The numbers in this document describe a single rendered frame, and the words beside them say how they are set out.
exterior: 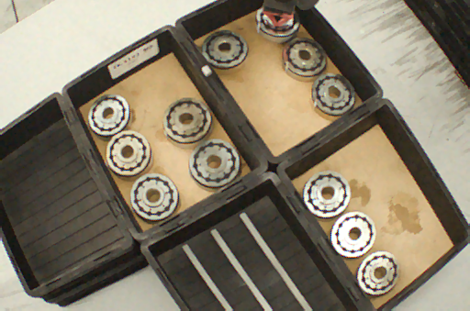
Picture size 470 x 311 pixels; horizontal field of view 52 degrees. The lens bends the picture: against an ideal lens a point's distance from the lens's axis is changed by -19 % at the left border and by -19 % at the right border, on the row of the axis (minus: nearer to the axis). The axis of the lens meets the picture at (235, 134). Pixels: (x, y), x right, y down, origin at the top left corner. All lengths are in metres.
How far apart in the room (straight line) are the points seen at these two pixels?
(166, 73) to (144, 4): 0.36
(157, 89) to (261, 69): 0.23
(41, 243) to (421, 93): 1.06
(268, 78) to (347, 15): 0.40
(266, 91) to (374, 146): 0.27
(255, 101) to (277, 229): 0.29
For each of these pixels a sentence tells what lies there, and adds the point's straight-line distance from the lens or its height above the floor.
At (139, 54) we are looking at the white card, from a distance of 1.27.
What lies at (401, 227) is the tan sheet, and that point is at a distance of 1.21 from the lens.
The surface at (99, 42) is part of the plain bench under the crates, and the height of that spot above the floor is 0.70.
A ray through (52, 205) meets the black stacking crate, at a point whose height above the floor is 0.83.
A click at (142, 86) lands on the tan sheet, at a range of 1.30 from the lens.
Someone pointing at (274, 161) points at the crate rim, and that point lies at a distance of 1.10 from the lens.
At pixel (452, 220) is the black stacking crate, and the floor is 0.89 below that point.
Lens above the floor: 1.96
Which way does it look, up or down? 66 degrees down
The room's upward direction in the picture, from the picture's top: 2 degrees counter-clockwise
